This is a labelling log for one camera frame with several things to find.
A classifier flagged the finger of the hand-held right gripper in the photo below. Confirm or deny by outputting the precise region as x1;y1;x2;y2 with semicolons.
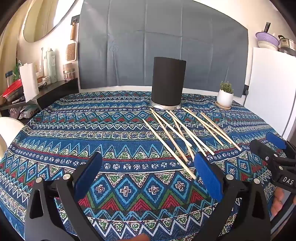
265;132;296;163
250;138;282;171

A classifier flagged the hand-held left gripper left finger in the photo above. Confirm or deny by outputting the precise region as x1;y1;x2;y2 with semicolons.
24;152;103;241

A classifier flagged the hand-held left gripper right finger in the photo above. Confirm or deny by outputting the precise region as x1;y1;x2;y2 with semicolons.
194;153;271;241

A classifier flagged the pile of chopsticks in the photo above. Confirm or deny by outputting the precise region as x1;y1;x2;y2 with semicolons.
142;107;242;180

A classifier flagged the black cylindrical utensil holder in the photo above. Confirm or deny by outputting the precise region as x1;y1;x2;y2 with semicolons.
150;57;187;110

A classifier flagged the person's right hand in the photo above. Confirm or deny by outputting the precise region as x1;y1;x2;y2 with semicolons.
270;187;293;216

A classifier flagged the blue patterned tablecloth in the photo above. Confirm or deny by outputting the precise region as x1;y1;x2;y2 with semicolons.
0;91;289;241

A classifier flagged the round wooden coaster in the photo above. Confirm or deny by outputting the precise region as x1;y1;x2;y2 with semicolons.
215;101;232;110

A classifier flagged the white refrigerator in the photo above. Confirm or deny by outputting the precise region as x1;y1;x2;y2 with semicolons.
240;47;296;145

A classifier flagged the succulent in white pot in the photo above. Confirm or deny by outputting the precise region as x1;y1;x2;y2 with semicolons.
217;81;234;108

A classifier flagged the tissue packet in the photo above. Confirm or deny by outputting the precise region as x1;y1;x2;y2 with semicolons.
18;105;40;120

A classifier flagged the white chair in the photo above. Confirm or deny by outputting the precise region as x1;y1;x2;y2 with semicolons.
0;117;25;161

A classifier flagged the black side shelf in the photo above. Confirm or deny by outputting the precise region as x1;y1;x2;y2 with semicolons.
0;77;80;117

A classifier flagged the white bowl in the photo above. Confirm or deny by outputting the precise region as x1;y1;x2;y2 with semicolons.
257;41;279;52

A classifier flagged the metal cooking pot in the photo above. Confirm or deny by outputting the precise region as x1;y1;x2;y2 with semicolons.
278;35;296;57

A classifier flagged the purple colander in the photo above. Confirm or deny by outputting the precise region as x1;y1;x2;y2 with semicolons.
255;32;280;46

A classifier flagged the pink glass jar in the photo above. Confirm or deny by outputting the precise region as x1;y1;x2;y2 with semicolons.
63;64;76;81

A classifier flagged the white paper bag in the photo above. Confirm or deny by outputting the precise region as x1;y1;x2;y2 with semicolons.
19;63;40;103

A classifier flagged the pale green bottle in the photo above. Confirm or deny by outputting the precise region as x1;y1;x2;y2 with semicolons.
47;49;57;83

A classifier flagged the red lidded container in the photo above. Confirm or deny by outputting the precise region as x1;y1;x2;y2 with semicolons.
2;79;23;99

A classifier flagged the white electric toothbrush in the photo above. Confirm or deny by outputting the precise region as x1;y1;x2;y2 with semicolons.
40;47;46;77

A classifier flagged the wooden paddle hairbrush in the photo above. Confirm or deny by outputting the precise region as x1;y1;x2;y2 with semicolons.
65;41;77;63

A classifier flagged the grey wall cloth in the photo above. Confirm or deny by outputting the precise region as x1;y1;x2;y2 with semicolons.
77;0;249;97

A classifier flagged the wooden handled brush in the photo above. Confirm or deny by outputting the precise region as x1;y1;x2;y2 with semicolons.
70;22;78;40

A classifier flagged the round wall mirror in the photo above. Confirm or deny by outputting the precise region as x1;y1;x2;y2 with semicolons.
23;0;77;43

